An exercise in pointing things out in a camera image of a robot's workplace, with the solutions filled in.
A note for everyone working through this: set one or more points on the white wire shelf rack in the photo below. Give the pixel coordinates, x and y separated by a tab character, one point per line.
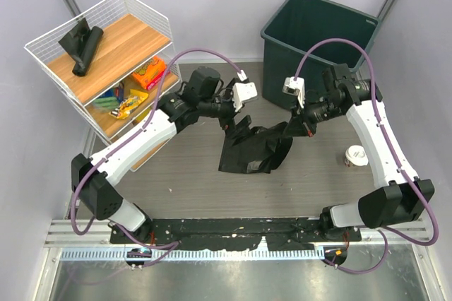
133	34

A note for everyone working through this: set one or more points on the orange snack box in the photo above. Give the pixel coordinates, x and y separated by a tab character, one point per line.
149	74

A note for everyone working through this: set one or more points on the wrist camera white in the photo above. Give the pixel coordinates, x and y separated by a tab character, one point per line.
243	91
295	87

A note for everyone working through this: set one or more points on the yellow candy bag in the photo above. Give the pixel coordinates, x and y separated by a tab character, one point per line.
129	104

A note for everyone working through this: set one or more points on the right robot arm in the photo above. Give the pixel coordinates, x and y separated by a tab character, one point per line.
399	195

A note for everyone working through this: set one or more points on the white cable duct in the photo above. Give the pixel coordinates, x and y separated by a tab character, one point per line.
126	254

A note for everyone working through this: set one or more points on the black trash bag roll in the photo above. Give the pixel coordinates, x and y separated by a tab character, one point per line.
81	43

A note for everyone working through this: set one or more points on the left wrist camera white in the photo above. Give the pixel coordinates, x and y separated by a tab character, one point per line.
243	91

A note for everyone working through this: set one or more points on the dark green trash bin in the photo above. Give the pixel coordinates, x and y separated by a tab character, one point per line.
296	27

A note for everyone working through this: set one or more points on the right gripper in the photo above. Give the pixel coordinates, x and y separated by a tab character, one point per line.
300	123

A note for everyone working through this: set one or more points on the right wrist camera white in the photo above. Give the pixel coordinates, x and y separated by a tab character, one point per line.
295	87

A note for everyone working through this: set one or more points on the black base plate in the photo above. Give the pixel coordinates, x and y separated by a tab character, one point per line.
240	234

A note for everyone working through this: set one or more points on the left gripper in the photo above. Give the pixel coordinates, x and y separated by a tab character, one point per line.
241	128

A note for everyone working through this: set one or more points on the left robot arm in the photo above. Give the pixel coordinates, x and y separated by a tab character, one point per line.
94	179

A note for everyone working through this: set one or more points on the white paper cup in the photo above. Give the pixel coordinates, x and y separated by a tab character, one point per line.
356	156

